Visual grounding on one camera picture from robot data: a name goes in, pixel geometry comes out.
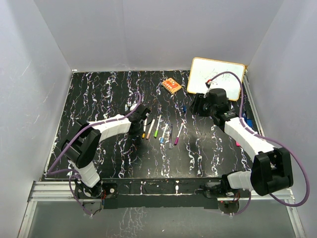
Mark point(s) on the orange spiral notebook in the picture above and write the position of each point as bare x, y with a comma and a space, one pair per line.
171, 85

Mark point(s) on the dark purple thin pen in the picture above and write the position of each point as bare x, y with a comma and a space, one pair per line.
170, 136

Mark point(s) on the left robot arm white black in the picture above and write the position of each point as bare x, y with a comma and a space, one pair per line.
82, 151

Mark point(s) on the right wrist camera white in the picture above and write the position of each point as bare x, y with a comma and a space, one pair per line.
211, 84

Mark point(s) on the orange cap marker pen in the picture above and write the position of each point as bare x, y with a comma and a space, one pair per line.
144, 128

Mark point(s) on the magenta cap marker pen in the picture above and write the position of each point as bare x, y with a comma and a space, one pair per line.
178, 135

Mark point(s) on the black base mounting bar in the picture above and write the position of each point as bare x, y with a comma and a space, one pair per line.
208, 193

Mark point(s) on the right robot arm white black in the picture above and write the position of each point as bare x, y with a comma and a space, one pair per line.
271, 167

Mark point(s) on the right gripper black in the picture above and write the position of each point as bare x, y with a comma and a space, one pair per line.
196, 108

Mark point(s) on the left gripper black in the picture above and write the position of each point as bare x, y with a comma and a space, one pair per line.
140, 132

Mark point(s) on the white board yellow frame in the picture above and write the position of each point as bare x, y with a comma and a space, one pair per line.
227, 74

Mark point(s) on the blue eraser tool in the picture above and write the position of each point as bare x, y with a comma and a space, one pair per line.
247, 119

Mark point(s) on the lime cap marker pen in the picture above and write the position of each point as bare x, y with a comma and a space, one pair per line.
157, 127

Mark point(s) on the light blue cap marker pen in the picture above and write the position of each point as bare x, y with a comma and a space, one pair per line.
163, 134

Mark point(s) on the peach cap marker pen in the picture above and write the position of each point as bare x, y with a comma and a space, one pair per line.
150, 129

